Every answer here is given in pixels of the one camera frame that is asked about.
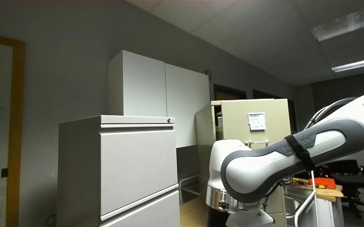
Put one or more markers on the beige cabinet drawer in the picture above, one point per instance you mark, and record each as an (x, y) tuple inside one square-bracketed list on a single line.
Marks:
[(234, 120)]

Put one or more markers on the white grey Franka robot arm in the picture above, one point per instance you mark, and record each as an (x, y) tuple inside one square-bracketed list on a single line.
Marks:
[(253, 168)]

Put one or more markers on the white paper label on drawer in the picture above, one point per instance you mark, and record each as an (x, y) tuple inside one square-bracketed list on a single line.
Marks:
[(257, 121)]

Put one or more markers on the grey lateral file cabinet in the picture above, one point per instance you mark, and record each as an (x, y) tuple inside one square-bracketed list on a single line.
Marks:
[(136, 168)]

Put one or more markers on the beige metal filing cabinet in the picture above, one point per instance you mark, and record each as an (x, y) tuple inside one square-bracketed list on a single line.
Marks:
[(278, 202)]

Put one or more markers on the thin white rod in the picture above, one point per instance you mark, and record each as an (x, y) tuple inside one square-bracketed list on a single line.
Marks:
[(306, 200)]

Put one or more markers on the orange tool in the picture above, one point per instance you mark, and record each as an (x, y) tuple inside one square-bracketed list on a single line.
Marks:
[(321, 181)]

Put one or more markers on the wooden work table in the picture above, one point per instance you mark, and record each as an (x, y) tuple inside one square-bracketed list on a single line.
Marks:
[(323, 194)]

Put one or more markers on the narrow ceiling light strip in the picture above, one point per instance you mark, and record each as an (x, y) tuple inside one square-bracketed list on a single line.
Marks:
[(359, 63)]

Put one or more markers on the black office chair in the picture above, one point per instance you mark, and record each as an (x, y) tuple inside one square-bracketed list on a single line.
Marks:
[(354, 180)]

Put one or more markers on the long ceiling light panel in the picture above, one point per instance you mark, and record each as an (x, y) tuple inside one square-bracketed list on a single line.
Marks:
[(350, 20)]

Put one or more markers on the white tall wall cabinet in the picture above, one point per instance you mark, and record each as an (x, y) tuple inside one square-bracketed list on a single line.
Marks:
[(148, 83)]

